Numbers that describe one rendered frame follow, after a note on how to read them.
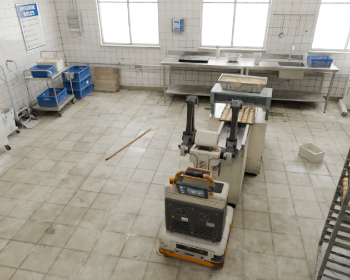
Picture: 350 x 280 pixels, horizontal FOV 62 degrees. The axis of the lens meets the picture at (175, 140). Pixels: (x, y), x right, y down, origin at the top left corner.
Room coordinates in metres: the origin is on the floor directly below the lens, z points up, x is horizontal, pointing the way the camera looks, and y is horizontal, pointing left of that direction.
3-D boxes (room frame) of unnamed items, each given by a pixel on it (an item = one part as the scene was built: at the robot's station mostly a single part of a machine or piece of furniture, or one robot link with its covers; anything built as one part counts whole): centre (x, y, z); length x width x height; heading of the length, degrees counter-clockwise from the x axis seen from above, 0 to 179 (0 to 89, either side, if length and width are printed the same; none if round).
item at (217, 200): (2.09, -0.20, 0.59); 0.55 x 0.34 x 0.83; 71
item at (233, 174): (3.00, -0.68, 0.45); 0.70 x 0.34 x 0.90; 162
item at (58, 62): (5.89, 2.48, 0.90); 0.44 x 0.36 x 0.20; 88
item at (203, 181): (2.07, -0.19, 0.87); 0.23 x 0.15 x 0.11; 71
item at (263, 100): (3.48, -0.84, 1.01); 0.72 x 0.33 x 0.34; 72
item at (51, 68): (5.51, 2.49, 0.88); 0.40 x 0.30 x 0.16; 82
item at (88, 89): (6.63, 2.25, 0.10); 0.60 x 0.40 x 0.20; 167
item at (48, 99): (5.71, 2.50, 0.29); 0.56 x 0.38 x 0.20; 177
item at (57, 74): (5.72, 2.50, 0.57); 0.85 x 0.58 x 1.13; 176
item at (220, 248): (2.18, -0.23, 0.16); 0.67 x 0.64 x 0.25; 161
